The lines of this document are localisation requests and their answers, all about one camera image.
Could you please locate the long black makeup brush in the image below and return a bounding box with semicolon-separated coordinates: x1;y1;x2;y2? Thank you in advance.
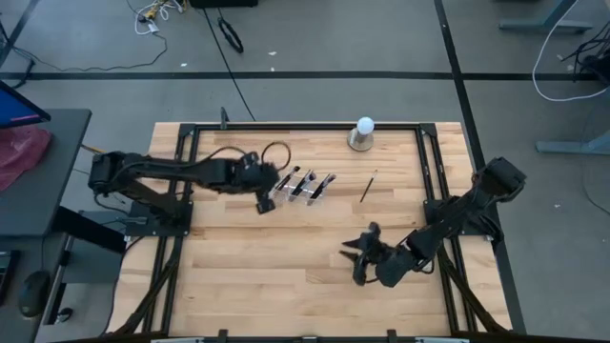
270;165;302;200

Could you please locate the black desk monitor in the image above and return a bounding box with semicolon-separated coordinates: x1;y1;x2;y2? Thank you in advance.
0;79;52;131

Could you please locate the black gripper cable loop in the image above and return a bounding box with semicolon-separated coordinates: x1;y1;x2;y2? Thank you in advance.
260;140;293;172

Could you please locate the white cable bundle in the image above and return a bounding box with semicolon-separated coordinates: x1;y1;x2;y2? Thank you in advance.
132;0;188;37

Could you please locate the white bulb lamp round base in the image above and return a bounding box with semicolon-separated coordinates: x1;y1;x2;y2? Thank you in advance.
346;115;376;153

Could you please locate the black floor box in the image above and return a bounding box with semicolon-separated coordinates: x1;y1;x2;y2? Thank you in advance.
188;0;260;10

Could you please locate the thin black makeup brush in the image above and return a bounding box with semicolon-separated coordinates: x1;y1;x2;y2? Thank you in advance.
358;169;379;204

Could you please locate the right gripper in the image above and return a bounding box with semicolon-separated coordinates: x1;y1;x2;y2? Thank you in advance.
340;221;390;287

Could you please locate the blue-grey desk leg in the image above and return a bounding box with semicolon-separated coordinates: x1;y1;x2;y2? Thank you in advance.
535;85;610;156
498;0;596;35

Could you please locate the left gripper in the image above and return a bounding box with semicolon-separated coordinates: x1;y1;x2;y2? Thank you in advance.
226;151;282;215

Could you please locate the black computer mouse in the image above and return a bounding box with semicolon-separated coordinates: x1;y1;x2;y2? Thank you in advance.
17;270;51;319

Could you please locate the black aluminium table frame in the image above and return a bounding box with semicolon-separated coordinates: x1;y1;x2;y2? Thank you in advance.
107;121;515;343

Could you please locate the red crumpled cloth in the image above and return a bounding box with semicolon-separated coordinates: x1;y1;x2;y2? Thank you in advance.
0;125;54;194

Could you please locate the thin black floor cable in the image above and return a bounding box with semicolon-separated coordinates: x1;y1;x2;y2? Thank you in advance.
11;29;170;73

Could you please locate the black cable bundle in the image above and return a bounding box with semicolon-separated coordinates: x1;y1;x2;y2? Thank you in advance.
560;28;610;82

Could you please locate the black strap loop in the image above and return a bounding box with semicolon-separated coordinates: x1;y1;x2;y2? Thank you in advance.
216;16;246;55

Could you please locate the large powder brush silver ferrule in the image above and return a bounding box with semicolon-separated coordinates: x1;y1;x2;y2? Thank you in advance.
289;170;317;202

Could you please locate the white floor cable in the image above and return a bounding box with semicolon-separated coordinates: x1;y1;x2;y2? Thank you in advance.
531;0;610;104

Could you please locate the clear acrylic three-compartment organizer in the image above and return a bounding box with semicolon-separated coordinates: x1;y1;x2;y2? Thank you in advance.
268;178;336;207

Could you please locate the fluffy brown-headed makeup brush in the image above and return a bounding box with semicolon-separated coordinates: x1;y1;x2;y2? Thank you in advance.
306;172;337;207

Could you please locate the long black floor cable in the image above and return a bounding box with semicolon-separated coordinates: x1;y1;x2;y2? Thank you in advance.
203;7;257;123

